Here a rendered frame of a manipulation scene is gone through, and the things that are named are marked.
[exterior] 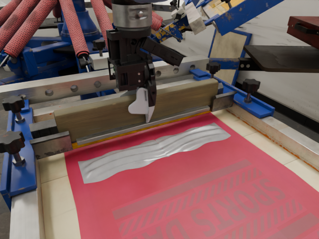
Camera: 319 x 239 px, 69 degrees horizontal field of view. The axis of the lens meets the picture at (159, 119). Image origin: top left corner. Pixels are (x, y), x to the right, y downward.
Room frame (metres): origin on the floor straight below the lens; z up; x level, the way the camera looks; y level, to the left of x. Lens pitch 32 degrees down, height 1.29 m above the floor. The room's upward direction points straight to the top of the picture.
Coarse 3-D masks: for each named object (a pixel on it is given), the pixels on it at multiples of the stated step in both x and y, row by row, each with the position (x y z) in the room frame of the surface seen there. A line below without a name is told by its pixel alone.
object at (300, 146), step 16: (192, 80) 0.75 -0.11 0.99; (112, 96) 0.62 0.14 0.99; (48, 112) 0.53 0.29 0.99; (240, 112) 0.55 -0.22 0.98; (256, 128) 0.50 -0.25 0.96; (272, 128) 0.46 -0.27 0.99; (288, 128) 0.45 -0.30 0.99; (288, 144) 0.42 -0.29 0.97; (304, 144) 0.39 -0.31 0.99; (304, 160) 0.38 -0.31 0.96; (32, 192) 0.26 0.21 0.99; (16, 208) 0.23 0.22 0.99; (32, 208) 0.23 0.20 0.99; (16, 224) 0.21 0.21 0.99; (32, 224) 0.21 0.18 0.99
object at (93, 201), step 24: (96, 144) 0.44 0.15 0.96; (120, 144) 0.44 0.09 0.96; (72, 168) 0.36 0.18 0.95; (144, 168) 0.36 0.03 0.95; (168, 168) 0.36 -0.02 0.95; (72, 192) 0.29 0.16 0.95; (96, 192) 0.29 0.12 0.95; (120, 192) 0.29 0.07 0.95; (144, 192) 0.29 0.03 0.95; (96, 216) 0.24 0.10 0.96
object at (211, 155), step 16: (160, 128) 0.51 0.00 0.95; (176, 128) 0.51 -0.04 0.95; (224, 128) 0.51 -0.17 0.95; (208, 144) 0.44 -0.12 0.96; (224, 144) 0.44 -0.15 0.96; (240, 144) 0.44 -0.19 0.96; (176, 160) 0.38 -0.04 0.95; (192, 160) 0.38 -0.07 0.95; (208, 160) 0.38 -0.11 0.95; (224, 160) 0.38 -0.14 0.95; (256, 160) 0.38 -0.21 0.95; (272, 160) 0.38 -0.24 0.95; (192, 176) 0.33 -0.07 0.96; (272, 176) 0.33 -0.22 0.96; (288, 176) 0.33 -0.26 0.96; (288, 192) 0.29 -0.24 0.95; (304, 192) 0.29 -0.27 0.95
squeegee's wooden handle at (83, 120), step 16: (208, 80) 0.58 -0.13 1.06; (128, 96) 0.48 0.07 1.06; (160, 96) 0.50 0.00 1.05; (176, 96) 0.52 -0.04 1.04; (192, 96) 0.54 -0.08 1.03; (208, 96) 0.56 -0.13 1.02; (64, 112) 0.41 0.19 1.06; (80, 112) 0.42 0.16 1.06; (96, 112) 0.43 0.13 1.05; (112, 112) 0.44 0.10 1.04; (128, 112) 0.46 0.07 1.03; (160, 112) 0.50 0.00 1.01; (176, 112) 0.52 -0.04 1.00; (64, 128) 0.40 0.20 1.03; (80, 128) 0.41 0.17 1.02; (96, 128) 0.43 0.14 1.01; (112, 128) 0.44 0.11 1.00
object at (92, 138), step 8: (184, 112) 0.52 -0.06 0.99; (192, 112) 0.52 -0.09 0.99; (200, 112) 0.53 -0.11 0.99; (152, 120) 0.48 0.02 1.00; (160, 120) 0.48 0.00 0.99; (168, 120) 0.49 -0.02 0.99; (120, 128) 0.45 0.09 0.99; (128, 128) 0.45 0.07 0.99; (136, 128) 0.45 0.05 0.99; (88, 136) 0.41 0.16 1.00; (96, 136) 0.41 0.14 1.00; (104, 136) 0.42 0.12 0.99; (112, 136) 0.43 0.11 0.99; (80, 144) 0.40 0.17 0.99
